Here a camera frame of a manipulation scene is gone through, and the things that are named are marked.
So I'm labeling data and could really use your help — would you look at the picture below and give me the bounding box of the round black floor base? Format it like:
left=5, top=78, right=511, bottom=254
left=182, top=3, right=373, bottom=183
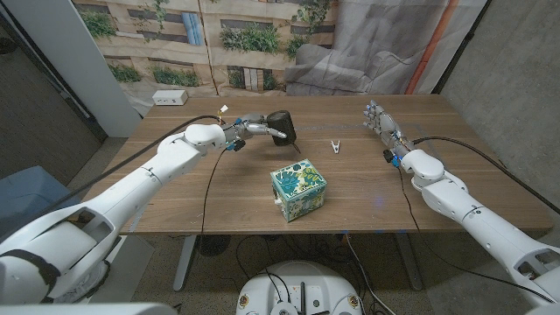
left=195, top=234, right=232, bottom=257

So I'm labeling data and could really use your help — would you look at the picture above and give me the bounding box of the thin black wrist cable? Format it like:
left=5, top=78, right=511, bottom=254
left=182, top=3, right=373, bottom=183
left=395, top=167, right=556, bottom=305
left=199, top=147, right=229, bottom=237

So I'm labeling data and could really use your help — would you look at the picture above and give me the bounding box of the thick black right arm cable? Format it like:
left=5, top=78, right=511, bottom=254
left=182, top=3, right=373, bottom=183
left=412, top=136, right=560, bottom=216

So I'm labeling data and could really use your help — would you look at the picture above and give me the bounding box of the grey table leg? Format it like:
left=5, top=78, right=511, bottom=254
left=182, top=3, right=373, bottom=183
left=395, top=231, right=424, bottom=292

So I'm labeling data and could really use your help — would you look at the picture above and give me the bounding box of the black backdrop pole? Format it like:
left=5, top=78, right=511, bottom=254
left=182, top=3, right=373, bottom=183
left=430, top=0, right=494, bottom=95

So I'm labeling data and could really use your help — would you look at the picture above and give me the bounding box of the thin black left wrist cable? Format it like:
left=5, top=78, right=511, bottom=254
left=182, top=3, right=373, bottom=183
left=199, top=147, right=229, bottom=237

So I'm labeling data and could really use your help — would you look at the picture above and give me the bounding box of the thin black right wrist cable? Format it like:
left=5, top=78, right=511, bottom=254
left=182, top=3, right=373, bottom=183
left=395, top=167, right=556, bottom=305

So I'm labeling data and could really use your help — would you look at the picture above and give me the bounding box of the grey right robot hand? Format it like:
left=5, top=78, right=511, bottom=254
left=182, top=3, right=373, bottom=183
left=361, top=100, right=415, bottom=154

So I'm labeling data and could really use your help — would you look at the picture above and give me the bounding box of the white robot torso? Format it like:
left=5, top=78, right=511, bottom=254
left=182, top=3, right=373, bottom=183
left=234, top=260, right=364, bottom=315

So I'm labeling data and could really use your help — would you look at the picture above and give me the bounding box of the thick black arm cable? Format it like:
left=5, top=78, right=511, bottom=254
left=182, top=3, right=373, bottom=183
left=412, top=136, right=560, bottom=216
left=0, top=115, right=221, bottom=242

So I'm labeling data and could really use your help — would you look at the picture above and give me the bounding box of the white floor board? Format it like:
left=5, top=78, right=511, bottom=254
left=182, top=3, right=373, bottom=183
left=89, top=235, right=155, bottom=304

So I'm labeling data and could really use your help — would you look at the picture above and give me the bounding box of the white floor cable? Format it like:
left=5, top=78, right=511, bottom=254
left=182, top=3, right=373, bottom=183
left=344, top=234, right=386, bottom=315

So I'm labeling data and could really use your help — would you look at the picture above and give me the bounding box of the printed fabric backdrop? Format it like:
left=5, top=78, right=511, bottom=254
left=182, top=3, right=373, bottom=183
left=72, top=0, right=489, bottom=117

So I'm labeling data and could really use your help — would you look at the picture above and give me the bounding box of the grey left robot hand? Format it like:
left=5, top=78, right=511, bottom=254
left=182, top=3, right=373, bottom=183
left=222, top=112, right=289, bottom=142

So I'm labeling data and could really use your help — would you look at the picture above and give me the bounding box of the white power strip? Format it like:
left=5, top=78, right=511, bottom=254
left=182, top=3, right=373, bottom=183
left=151, top=89, right=189, bottom=107

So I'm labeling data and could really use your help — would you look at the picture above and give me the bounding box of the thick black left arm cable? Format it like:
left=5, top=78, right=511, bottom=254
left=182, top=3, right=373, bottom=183
left=0, top=115, right=221, bottom=242

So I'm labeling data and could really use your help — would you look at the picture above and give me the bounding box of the white table leg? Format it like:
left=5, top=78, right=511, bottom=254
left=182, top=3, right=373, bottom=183
left=172, top=234, right=198, bottom=293

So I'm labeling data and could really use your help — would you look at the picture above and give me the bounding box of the floral teal tissue box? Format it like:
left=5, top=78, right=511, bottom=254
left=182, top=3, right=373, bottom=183
left=269, top=158, right=328, bottom=223

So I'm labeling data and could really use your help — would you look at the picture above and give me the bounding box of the white column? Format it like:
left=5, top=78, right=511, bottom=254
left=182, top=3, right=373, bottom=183
left=2, top=0, right=144, bottom=139

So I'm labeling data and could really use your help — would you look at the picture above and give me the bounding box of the black cylindrical speaker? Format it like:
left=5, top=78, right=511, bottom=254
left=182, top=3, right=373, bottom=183
left=266, top=109, right=302, bottom=154

